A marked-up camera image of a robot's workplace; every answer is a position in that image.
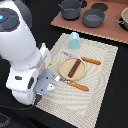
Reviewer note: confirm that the light blue milk carton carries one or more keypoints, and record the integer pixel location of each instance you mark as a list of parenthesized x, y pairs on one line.
[(74, 40)]

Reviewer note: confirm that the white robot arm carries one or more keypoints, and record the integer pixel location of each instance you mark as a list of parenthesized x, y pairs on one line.
[(28, 75)]

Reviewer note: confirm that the round wooden plate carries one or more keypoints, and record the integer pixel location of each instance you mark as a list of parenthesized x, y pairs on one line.
[(67, 64)]

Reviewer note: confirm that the beige woven placemat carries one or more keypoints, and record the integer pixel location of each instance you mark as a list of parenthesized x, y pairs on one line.
[(77, 107)]

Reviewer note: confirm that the brown stove board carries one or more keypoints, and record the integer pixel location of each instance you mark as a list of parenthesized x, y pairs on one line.
[(109, 29)]

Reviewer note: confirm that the beige bowl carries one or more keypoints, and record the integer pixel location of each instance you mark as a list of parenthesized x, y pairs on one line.
[(124, 16)]

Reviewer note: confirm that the fork with wooden handle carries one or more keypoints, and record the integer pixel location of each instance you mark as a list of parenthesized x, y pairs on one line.
[(76, 85)]

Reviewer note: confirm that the knife with wooden handle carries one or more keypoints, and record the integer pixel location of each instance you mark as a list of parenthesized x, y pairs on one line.
[(83, 58)]

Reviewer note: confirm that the grey saucepan with handle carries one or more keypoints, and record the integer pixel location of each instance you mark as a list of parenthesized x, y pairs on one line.
[(93, 18)]

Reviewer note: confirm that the grey pot with handles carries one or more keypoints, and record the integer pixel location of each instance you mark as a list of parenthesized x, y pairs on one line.
[(70, 9)]

